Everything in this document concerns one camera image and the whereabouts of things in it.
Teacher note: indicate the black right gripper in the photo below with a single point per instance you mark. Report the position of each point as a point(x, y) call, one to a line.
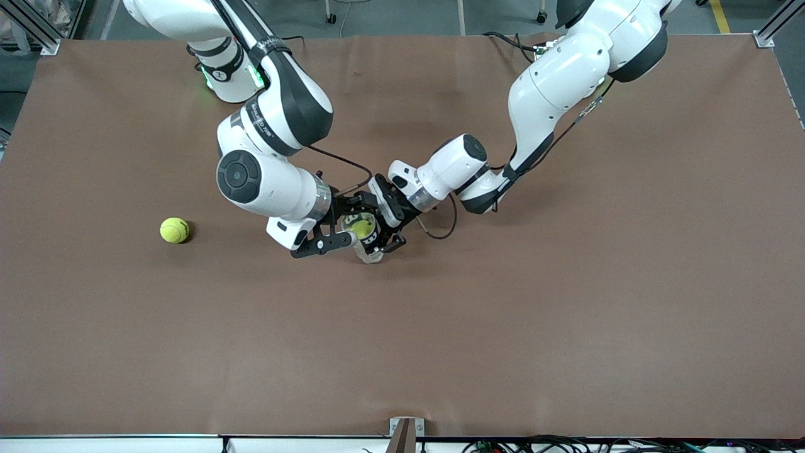
point(340, 207)

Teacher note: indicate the aluminium frame profile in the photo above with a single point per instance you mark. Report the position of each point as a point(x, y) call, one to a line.
point(38, 28)
point(777, 26)

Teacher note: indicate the dark aluminium profile post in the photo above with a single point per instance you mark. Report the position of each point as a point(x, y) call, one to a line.
point(402, 440)

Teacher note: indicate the black caster wheel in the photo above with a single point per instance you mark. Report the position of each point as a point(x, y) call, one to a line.
point(541, 17)
point(330, 18)

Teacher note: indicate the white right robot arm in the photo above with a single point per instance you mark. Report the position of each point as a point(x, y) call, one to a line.
point(264, 182)

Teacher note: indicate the clear plastic tennis ball can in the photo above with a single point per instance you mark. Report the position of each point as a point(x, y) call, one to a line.
point(370, 255)

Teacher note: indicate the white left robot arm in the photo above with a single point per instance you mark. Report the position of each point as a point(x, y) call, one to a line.
point(553, 82)

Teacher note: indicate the small metal table bracket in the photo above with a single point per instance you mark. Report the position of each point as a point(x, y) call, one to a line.
point(407, 425)

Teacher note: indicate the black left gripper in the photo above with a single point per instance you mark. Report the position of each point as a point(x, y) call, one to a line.
point(394, 206)

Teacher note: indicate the yellow tennis ball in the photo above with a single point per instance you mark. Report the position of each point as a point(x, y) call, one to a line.
point(174, 230)
point(362, 226)

